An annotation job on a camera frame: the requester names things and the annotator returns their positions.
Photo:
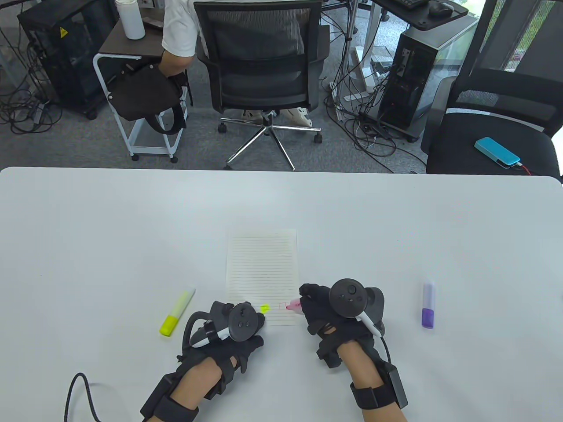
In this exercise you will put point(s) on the black shoulder bag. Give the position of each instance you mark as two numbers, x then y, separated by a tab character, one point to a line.
143	92

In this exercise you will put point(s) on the black computer tower on wheels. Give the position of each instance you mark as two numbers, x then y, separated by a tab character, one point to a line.
61	57

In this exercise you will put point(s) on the person's left forearm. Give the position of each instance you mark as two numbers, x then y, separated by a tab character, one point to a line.
193	384

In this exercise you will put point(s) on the blue power bank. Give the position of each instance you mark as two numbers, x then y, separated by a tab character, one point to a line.
497	151

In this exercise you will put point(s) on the person's right forearm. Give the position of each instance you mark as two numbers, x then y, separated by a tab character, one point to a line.
365	365

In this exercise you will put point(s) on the black desk top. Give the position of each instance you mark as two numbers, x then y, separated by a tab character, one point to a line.
422	17

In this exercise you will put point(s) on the black left glove controller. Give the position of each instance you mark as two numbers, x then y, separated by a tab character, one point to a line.
242	323

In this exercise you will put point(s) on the pink highlighter pen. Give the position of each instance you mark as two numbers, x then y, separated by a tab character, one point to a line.
294	305

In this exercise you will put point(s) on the person's right fingers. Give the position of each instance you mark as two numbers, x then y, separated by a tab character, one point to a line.
314	303

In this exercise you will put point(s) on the lined paper sheet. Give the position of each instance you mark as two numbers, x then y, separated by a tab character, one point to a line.
261	268

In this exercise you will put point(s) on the person's left fingers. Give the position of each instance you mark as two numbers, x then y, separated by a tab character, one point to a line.
255	345

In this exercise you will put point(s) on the black padded office chair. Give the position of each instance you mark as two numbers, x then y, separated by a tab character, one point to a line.
488	127

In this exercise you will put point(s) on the black keyboard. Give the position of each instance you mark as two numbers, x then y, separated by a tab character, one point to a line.
411	2

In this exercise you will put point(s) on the black glass-sided computer tower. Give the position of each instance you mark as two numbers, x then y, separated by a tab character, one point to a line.
418	83

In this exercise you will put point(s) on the black right glove controller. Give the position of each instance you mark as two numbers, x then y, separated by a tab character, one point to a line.
347	296

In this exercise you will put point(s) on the yellow highlighter pen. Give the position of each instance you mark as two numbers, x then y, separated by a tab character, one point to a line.
176	314

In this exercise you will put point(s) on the white water bottle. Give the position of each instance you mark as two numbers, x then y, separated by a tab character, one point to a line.
130	20

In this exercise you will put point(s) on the person's right hand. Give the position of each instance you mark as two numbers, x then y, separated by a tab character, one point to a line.
319	307

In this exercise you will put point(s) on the black glove controller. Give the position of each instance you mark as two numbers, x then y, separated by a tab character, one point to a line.
347	296
242	323

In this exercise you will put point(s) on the black mesh office chair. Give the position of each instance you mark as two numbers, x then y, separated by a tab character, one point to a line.
261	57

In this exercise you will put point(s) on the white desk leg base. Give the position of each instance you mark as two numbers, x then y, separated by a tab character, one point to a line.
363	74

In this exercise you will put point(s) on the black computer mouse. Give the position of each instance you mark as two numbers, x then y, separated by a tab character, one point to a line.
440	9

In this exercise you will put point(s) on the person's left hand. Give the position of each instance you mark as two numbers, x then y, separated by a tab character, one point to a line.
253	347

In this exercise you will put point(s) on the purple highlighter pen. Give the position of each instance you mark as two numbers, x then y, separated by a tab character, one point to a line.
429	305

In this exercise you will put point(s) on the white frame rolling side table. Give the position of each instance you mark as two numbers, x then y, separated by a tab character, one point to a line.
132	48

